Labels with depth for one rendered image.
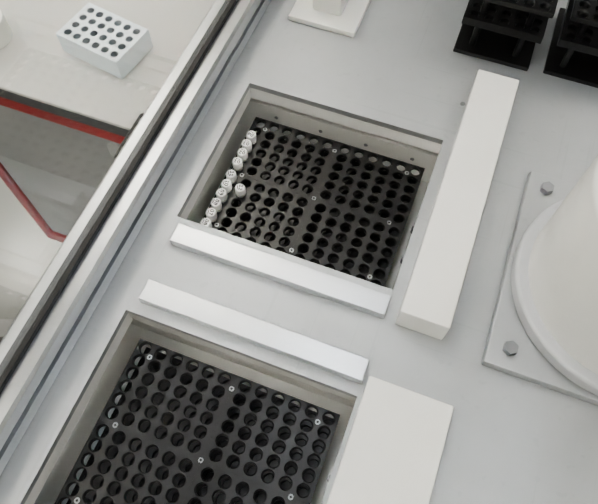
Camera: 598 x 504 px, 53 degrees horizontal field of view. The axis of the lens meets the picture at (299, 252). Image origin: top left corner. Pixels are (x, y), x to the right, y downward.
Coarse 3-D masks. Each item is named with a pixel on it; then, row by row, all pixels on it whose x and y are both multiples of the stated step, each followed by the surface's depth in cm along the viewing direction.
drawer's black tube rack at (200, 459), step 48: (144, 384) 61; (192, 384) 61; (240, 384) 61; (144, 432) 59; (192, 432) 59; (240, 432) 61; (288, 432) 61; (96, 480) 59; (144, 480) 57; (192, 480) 57; (240, 480) 57; (288, 480) 59
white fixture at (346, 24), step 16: (304, 0) 78; (320, 0) 75; (336, 0) 74; (352, 0) 78; (368, 0) 78; (288, 16) 77; (304, 16) 77; (320, 16) 77; (336, 16) 77; (352, 16) 77; (336, 32) 76; (352, 32) 75
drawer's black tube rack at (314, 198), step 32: (288, 128) 75; (256, 160) 74; (288, 160) 74; (320, 160) 77; (352, 160) 73; (384, 160) 74; (256, 192) 71; (288, 192) 71; (320, 192) 71; (352, 192) 71; (384, 192) 71; (416, 192) 71; (224, 224) 72; (256, 224) 72; (288, 224) 69; (320, 224) 69; (352, 224) 69; (384, 224) 69; (320, 256) 71; (352, 256) 71; (384, 256) 71
